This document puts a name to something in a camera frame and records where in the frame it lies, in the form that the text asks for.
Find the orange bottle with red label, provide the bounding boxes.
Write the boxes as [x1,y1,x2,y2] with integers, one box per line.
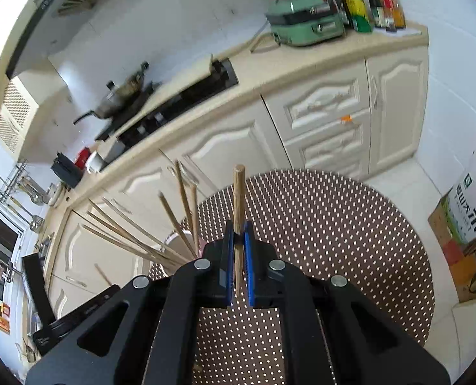
[378,0,406,30]

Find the steel wok with lid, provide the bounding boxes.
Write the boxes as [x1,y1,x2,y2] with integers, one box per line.
[73,61,150,126]

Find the black electric kettle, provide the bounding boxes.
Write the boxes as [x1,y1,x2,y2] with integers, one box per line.
[51,152,84,188]

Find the wall utensil rack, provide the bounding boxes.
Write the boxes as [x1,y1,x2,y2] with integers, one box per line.
[0,159,30,203]

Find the pink cup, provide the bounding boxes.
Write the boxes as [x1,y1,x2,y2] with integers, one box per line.
[163,228,206,263]

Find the cream lower kitchen cabinets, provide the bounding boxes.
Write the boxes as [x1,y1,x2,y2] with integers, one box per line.
[41,44,430,321]

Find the beige kitchen countertop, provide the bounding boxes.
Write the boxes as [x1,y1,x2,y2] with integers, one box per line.
[41,20,430,249]

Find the steel spatula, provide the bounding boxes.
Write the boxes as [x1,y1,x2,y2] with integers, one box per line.
[9,196,46,231]

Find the white rice bag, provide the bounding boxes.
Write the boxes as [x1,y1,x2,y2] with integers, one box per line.
[442,150,476,245]

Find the brown polka dot tablecloth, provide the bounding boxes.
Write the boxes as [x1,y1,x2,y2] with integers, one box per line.
[145,168,435,385]

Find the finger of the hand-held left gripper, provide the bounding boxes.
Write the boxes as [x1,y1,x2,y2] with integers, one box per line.
[22,253,56,328]
[71,284,122,322]

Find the green electric grill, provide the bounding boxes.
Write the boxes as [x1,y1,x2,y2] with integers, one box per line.
[265,0,347,47]

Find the black glass gas stove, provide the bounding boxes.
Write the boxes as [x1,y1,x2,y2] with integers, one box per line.
[115,58,239,149]

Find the green bottle with yellow cap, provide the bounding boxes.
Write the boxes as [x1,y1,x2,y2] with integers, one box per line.
[341,0,373,33]

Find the cardboard box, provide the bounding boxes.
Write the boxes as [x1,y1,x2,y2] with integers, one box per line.
[428,194,476,303]

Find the wooden chopstick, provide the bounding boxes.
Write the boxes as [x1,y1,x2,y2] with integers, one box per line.
[232,164,247,289]
[94,264,112,287]

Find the pile of wooden chopsticks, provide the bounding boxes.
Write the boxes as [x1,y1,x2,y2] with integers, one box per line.
[81,160,200,269]

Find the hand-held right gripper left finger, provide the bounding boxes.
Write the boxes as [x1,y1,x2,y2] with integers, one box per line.
[25,220,235,385]

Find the cream cabinet drawer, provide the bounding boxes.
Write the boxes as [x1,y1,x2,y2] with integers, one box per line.
[286,122,369,177]
[264,78,369,137]

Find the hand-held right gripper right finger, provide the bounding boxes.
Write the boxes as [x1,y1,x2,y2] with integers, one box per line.
[244,220,452,385]

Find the cream kitchen cabinets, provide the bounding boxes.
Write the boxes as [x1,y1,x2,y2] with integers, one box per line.
[41,44,430,321]
[0,8,70,157]

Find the cream upper kitchen cabinets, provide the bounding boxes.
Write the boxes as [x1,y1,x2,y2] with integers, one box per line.
[0,8,70,157]

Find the white mug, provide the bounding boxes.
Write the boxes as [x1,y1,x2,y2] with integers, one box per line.
[85,150,108,174]

